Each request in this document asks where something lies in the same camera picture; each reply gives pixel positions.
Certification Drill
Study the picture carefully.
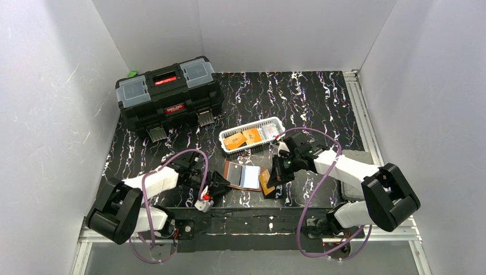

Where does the aluminium frame rail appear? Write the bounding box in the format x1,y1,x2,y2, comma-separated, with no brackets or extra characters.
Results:
343,70,385,166

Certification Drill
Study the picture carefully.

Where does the orange credit card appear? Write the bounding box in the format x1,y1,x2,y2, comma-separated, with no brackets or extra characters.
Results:
242,128,262,145
223,132,246,150

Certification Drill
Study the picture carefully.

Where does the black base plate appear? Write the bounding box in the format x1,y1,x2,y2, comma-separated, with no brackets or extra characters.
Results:
138,206,365,253

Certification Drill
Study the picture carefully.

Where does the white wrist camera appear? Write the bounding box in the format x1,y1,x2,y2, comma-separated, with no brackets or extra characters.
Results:
273,140,290,157
194,199,214,213

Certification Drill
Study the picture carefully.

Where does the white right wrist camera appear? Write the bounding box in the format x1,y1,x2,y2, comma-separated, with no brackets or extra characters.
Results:
273,140,290,157

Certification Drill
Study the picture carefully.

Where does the brown leather card holder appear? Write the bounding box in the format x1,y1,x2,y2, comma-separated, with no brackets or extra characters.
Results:
224,160,262,191

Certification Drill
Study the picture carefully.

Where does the grey plastic case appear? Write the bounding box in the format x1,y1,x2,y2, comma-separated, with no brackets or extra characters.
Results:
340,150,374,201

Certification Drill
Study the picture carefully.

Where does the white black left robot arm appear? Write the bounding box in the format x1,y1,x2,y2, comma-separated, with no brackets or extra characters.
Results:
85,149,230,246

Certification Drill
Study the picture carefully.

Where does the black credit card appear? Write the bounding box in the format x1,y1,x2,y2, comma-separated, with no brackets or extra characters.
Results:
226,162,243,187

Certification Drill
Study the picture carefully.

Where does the white credit card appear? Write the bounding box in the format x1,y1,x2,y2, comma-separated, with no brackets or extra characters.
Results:
261,123,279,140

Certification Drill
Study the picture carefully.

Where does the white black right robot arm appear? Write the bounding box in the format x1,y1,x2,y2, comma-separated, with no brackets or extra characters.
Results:
268,133,421,234

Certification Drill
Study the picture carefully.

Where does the white plastic basket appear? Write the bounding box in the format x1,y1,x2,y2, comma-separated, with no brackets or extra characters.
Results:
219,117,285,154

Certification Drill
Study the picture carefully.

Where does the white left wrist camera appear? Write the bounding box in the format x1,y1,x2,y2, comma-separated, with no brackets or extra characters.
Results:
194,199,214,213

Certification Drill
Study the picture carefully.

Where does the black plastic toolbox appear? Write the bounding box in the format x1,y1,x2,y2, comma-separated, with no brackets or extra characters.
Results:
115,56,224,143

